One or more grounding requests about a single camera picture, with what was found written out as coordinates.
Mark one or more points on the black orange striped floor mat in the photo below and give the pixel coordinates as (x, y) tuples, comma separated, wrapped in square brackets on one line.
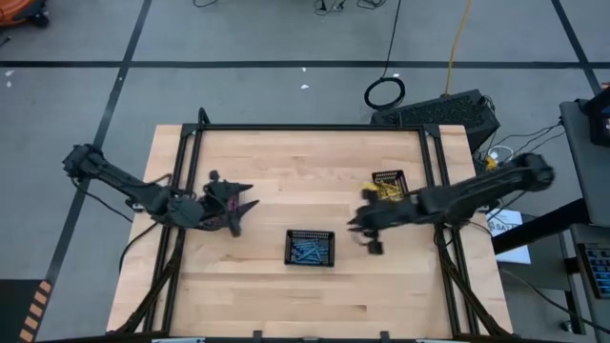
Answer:
[(12, 309)]

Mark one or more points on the black plastic slotted basket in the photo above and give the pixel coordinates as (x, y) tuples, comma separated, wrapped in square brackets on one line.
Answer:
[(388, 174), (289, 248), (234, 196)]

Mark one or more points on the black desk crossbar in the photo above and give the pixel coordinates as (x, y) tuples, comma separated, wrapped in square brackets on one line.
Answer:
[(538, 227)]

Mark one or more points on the silver aluminium extrusion bar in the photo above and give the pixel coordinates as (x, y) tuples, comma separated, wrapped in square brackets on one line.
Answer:
[(436, 341), (178, 340)]

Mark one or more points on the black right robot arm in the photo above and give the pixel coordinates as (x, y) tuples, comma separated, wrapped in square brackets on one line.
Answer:
[(476, 193)]

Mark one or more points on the backlit keyboard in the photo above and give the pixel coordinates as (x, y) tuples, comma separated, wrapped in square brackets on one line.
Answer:
[(598, 271)]

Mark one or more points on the black screen device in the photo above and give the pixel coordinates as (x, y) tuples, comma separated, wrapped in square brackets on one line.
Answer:
[(601, 128)]

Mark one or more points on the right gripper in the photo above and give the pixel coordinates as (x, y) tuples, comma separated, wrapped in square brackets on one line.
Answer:
[(391, 214)]

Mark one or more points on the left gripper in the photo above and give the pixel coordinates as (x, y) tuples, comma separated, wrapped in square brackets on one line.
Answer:
[(219, 205)]

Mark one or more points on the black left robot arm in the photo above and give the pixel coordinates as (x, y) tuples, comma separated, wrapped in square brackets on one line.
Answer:
[(133, 190)]

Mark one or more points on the orange shop vacuum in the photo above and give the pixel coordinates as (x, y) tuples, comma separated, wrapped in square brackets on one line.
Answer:
[(16, 9)]

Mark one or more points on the grey cart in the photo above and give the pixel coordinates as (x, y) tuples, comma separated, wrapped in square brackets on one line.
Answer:
[(586, 171)]

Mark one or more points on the black perforated computer case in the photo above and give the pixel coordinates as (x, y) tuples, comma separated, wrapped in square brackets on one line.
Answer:
[(438, 112)]

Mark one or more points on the white paper sheet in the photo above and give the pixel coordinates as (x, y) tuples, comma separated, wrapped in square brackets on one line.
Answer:
[(514, 252)]

